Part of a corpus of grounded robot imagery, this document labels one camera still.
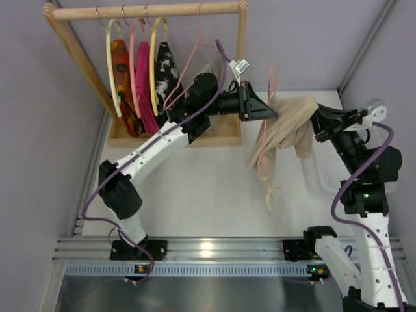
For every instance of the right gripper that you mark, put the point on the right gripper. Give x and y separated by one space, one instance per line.
335 125

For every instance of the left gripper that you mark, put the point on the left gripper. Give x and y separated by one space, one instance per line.
244 103

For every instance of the pink wire hanger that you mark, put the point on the pink wire hanger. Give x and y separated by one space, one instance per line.
169 102
272 87

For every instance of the beige trousers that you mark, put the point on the beige trousers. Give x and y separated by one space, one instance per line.
292 128

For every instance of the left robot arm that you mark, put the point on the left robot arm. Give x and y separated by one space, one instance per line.
119 181

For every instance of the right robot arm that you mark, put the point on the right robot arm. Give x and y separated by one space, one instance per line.
373 283

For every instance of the grey trousers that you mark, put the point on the grey trousers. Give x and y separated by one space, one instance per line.
214 66

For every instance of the black white patterned trousers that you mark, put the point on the black white patterned trousers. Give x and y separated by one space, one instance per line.
166 79

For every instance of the yellow plastic hanger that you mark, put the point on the yellow plastic hanger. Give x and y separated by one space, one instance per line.
154 29

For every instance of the magenta trousers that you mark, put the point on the magenta trousers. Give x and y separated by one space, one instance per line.
142 87

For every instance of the cream plastic hanger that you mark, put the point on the cream plastic hanger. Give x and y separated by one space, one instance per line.
108 41

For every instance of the pink plastic hanger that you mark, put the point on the pink plastic hanger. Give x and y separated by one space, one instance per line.
142 23

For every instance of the orange camouflage trousers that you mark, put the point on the orange camouflage trousers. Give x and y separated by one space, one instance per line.
121 73

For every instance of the wooden clothes rack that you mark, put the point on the wooden clothes rack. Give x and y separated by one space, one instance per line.
59 19

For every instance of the white plastic basket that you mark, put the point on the white plastic basket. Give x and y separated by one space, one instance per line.
339 157

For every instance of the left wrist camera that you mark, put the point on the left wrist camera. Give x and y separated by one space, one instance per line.
238 67

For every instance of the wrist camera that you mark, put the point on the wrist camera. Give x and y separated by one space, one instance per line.
238 67
372 111

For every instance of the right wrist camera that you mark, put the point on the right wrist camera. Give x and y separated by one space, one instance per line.
372 111

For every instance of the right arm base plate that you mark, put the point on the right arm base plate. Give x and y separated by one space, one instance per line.
299 250

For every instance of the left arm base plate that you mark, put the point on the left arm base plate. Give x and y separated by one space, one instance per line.
122 251

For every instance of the aluminium mounting rail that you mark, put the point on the aluminium mounting rail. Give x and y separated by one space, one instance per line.
186 257

